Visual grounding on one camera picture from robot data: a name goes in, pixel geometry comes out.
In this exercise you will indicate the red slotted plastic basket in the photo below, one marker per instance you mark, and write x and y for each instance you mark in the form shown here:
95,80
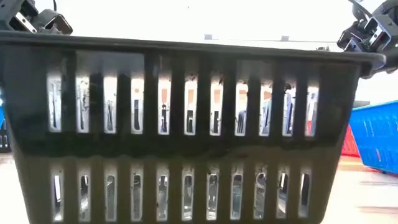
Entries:
349,146

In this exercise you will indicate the black slotted plastic basket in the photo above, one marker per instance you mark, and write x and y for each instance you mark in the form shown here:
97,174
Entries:
199,146

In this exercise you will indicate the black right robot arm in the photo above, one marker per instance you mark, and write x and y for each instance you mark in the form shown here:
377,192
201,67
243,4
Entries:
388,5

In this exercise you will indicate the large dark monitor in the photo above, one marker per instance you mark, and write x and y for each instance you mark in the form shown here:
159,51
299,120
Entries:
362,103

